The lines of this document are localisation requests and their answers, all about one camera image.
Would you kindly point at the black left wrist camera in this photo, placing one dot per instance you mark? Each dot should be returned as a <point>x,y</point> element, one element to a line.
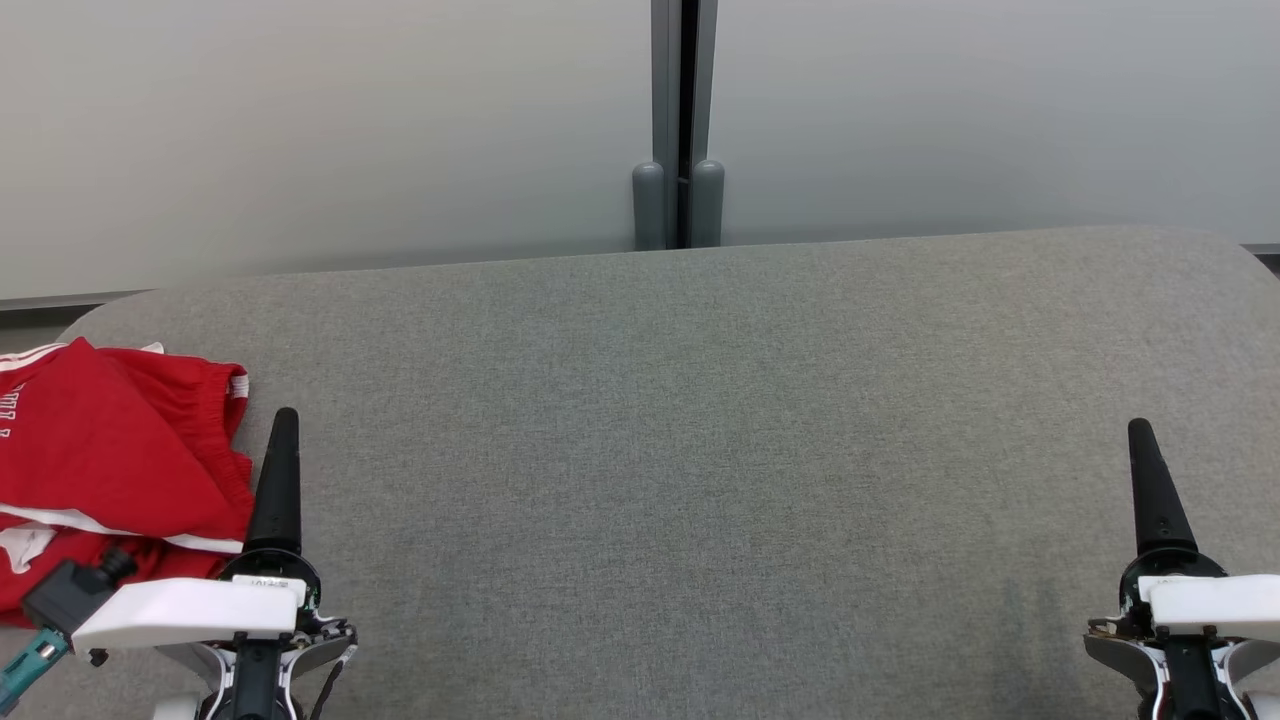
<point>65,595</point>

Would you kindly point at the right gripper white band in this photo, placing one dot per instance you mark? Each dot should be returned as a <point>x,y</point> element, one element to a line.
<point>1210,605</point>

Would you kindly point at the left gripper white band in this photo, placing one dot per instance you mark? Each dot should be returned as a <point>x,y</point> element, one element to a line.
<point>180,612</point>

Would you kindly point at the grey partition base rail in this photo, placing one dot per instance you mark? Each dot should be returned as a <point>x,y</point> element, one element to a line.
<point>1262,249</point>
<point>60,300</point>

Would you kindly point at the red and white shirt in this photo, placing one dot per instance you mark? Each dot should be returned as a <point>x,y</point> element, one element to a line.
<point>175,562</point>

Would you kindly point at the red shorts with white stripe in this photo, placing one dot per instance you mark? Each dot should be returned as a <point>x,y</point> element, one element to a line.
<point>120,440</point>

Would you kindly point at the grey partition post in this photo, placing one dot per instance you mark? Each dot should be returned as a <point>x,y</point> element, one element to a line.
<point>650,120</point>

